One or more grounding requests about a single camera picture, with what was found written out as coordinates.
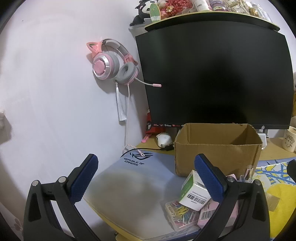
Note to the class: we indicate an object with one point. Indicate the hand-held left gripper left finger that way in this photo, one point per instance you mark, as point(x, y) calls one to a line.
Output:
point(84, 178)

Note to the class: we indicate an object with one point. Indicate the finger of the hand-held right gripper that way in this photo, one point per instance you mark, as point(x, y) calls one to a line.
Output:
point(292, 169)

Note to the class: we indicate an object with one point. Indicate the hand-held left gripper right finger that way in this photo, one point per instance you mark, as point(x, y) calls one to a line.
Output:
point(208, 178)

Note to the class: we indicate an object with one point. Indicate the green white small box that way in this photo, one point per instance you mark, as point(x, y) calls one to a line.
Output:
point(190, 183)

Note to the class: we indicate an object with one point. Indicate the cardboard box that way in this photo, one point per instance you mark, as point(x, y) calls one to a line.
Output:
point(208, 157)

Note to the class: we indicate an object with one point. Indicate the pink packet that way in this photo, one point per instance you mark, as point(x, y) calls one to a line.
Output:
point(207, 214)

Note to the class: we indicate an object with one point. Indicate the clear plastic box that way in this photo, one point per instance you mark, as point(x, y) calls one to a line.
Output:
point(272, 201)

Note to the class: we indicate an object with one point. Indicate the clear box of paper clips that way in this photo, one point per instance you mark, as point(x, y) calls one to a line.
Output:
point(180, 214)

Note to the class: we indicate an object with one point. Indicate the yellow blue towel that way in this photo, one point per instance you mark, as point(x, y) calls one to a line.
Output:
point(279, 185)

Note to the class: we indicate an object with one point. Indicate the cream printed mug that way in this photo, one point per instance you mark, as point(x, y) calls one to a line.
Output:
point(290, 140)

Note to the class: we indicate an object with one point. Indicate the pink lip gloss tube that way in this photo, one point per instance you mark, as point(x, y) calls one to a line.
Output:
point(248, 172)

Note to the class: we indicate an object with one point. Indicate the white rectangular box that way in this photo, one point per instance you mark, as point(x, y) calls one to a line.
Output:
point(262, 140)

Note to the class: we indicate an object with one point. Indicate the grey printed desk mat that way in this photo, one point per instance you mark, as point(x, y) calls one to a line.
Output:
point(129, 185)

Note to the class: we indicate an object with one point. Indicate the white computer mouse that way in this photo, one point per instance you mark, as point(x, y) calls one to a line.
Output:
point(164, 139)

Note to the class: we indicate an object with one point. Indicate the pink pen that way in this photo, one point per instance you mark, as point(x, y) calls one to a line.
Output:
point(145, 139)

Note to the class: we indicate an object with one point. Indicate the red black object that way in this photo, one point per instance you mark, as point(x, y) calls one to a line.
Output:
point(151, 131)

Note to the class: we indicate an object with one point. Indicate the white tassel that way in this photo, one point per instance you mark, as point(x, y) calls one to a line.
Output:
point(121, 104)

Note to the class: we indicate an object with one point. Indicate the black computer monitor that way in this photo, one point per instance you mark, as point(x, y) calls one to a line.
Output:
point(208, 76)

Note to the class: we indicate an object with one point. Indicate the pink cat-ear headset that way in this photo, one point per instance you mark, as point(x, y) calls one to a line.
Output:
point(104, 66)

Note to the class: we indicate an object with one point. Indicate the clutter of small packets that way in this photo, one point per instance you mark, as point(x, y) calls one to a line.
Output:
point(249, 9)

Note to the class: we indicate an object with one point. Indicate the purple round jar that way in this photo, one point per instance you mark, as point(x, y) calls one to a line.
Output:
point(218, 5)

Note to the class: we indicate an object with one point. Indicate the white bottle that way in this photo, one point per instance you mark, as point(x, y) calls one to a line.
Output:
point(201, 4)

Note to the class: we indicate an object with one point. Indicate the red flower bouquet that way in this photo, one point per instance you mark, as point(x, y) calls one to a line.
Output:
point(175, 7)

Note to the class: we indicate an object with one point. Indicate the green white round card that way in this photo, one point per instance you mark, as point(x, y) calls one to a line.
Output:
point(155, 10)

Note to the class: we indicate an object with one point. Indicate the black white plush toy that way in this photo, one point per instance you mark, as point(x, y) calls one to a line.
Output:
point(144, 9)

